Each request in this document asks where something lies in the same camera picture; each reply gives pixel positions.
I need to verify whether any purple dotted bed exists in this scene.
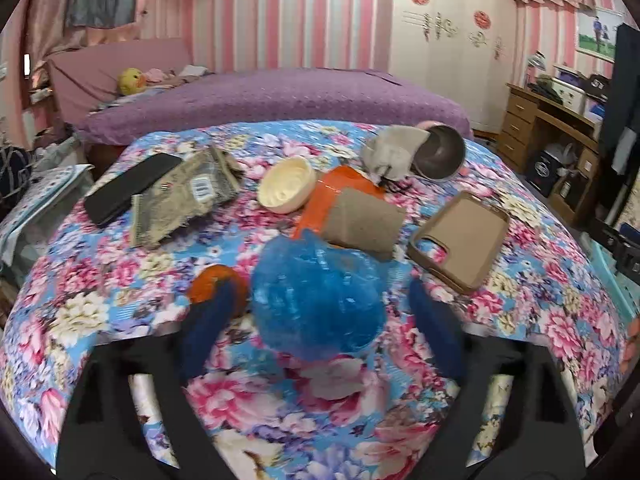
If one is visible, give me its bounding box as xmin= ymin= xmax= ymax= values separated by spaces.
xmin=75 ymin=68 xmax=473 ymax=145

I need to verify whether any black smartphone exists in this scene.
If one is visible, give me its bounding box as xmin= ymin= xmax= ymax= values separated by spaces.
xmin=84 ymin=153 xmax=182 ymax=228

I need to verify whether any orange peel piece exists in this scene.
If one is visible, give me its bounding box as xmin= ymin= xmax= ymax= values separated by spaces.
xmin=186 ymin=264 xmax=248 ymax=318

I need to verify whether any grey folded cloth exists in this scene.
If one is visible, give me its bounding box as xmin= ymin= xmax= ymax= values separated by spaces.
xmin=360 ymin=126 xmax=430 ymax=184

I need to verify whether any white appliance under desk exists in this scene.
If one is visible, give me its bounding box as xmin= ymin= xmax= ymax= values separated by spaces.
xmin=544 ymin=143 xmax=576 ymax=166

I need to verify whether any black hair tie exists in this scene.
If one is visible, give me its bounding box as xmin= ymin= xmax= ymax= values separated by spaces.
xmin=374 ymin=173 xmax=414 ymax=195

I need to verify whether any blue plastic bag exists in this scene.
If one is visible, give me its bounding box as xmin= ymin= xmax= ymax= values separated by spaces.
xmin=250 ymin=231 xmax=390 ymax=362

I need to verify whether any desk lamp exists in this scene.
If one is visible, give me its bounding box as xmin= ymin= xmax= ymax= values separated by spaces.
xmin=523 ymin=51 xmax=546 ymax=87

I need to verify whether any light blue laundry basket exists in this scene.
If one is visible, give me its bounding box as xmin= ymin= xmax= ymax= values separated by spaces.
xmin=590 ymin=240 xmax=639 ymax=325

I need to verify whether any small framed couple photo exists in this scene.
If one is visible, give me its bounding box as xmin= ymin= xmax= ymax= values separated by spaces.
xmin=576 ymin=8 xmax=625 ymax=62

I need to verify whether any white storage box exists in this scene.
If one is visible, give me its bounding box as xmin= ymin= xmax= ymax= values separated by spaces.
xmin=551 ymin=78 xmax=586 ymax=115

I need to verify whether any wooden desk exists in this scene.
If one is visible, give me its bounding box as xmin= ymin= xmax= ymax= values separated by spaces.
xmin=497 ymin=84 xmax=600 ymax=228

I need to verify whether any black hanging coat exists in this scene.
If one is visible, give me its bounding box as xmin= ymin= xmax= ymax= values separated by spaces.
xmin=599 ymin=24 xmax=640 ymax=157

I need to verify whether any black box under desk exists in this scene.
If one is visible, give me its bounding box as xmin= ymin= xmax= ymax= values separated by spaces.
xmin=525 ymin=151 xmax=563 ymax=197

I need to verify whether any pink sofa headboard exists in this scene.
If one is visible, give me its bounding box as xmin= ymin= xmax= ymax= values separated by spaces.
xmin=47 ymin=38 xmax=192 ymax=125

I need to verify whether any floral blue bed sheet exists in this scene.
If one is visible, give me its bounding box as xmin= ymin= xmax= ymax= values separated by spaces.
xmin=1 ymin=120 xmax=626 ymax=479

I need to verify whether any white wardrobe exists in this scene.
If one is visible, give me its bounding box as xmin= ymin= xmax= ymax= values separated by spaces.
xmin=390 ymin=0 xmax=516 ymax=133

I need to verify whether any orange flat plastic sheet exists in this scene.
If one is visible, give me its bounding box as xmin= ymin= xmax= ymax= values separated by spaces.
xmin=292 ymin=166 xmax=384 ymax=240

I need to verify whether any brown phone case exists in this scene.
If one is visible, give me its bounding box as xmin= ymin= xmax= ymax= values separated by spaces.
xmin=407 ymin=192 xmax=510 ymax=295

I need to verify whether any cream plastic bowl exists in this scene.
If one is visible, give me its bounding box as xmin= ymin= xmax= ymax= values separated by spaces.
xmin=257 ymin=156 xmax=317 ymax=214

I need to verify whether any yellow duck plush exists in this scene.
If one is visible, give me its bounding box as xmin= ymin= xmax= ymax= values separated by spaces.
xmin=117 ymin=67 xmax=146 ymax=96

